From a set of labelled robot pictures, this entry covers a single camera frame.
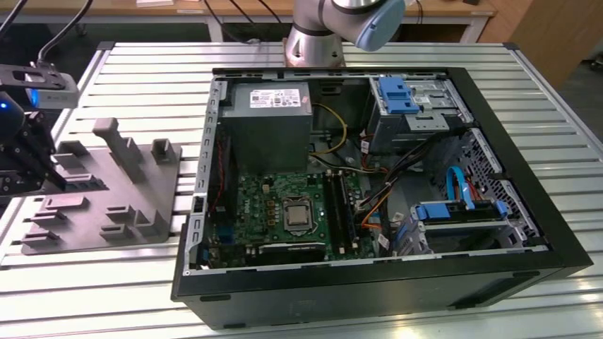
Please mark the metal drive cage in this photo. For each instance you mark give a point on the metal drive cage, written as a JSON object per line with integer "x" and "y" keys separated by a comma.
{"x": 425, "y": 123}

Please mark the silver CPU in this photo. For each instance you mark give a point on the silver CPU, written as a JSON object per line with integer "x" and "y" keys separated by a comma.
{"x": 298, "y": 215}

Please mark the metal disk bay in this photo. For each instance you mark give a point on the metal disk bay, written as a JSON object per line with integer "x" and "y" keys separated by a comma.
{"x": 472, "y": 226}

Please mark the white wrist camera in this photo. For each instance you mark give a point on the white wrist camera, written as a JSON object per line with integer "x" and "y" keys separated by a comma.
{"x": 59, "y": 95}

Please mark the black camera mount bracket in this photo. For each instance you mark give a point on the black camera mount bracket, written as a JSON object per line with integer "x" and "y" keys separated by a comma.
{"x": 10, "y": 76}

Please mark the gray parts rack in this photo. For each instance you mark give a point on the gray parts rack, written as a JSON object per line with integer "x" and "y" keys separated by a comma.
{"x": 118, "y": 197}

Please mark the CPU socket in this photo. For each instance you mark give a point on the CPU socket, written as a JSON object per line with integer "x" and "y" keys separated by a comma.
{"x": 294, "y": 201}

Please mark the white box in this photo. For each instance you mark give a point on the white box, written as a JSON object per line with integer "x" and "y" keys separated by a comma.
{"x": 156, "y": 3}

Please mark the black graphics card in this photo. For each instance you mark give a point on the black graphics card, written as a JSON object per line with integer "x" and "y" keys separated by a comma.
{"x": 293, "y": 249}

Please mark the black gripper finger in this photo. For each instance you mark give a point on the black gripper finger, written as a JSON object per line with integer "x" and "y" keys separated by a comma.
{"x": 19, "y": 183}
{"x": 38, "y": 148}

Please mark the green motherboard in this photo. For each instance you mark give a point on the green motherboard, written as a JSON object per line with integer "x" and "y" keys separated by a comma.
{"x": 254, "y": 219}

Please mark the black office chair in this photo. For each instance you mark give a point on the black office chair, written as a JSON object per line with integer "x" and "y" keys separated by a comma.
{"x": 29, "y": 46}

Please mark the black case latch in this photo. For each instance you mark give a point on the black case latch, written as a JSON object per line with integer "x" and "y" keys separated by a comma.
{"x": 200, "y": 205}

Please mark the black PC case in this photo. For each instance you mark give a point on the black PC case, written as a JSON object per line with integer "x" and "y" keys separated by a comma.
{"x": 330, "y": 300}

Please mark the wooden cabinet panel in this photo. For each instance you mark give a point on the wooden cabinet panel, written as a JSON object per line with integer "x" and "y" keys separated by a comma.
{"x": 552, "y": 35}

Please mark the blue drive bay latch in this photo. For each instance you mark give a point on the blue drive bay latch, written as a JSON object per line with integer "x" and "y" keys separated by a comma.
{"x": 396, "y": 93}

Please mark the black RAM slot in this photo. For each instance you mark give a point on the black RAM slot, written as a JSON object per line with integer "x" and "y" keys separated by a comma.
{"x": 332, "y": 205}
{"x": 338, "y": 215}

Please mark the gray power supply unit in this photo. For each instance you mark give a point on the gray power supply unit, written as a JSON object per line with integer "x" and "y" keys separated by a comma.
{"x": 264, "y": 141}

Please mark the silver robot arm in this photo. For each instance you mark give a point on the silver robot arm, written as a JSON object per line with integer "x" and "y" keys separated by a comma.
{"x": 312, "y": 46}

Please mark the wooden desk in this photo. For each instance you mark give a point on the wooden desk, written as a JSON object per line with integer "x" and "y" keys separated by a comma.
{"x": 453, "y": 10}

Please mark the hard disk in blue carrier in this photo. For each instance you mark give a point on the hard disk in blue carrier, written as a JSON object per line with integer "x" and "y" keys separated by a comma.
{"x": 438, "y": 210}

